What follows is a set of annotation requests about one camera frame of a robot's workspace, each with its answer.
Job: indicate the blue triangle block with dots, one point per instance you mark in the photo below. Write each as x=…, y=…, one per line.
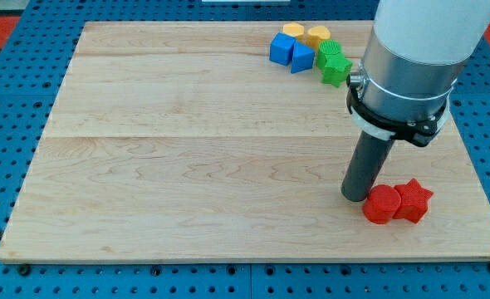
x=303, y=58

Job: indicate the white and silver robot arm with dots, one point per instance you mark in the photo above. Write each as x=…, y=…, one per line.
x=415, y=52

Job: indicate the dark grey cylindrical pointer tool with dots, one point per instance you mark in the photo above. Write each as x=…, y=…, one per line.
x=366, y=162

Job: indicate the yellow hexagon block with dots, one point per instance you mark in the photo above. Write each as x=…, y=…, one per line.
x=294, y=29

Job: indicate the light wooden board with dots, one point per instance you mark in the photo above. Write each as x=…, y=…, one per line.
x=180, y=142

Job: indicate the red cylinder block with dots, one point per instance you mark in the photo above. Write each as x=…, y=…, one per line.
x=381, y=204

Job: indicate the green star block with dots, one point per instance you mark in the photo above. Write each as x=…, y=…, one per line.
x=335, y=69

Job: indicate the yellow heart block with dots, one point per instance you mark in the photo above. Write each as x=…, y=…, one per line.
x=316, y=35

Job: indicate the green cylinder block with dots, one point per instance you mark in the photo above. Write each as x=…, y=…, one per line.
x=328, y=50

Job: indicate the red star block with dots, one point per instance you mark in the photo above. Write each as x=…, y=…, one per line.
x=414, y=201

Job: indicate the blue cube block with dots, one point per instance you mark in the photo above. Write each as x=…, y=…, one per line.
x=281, y=49

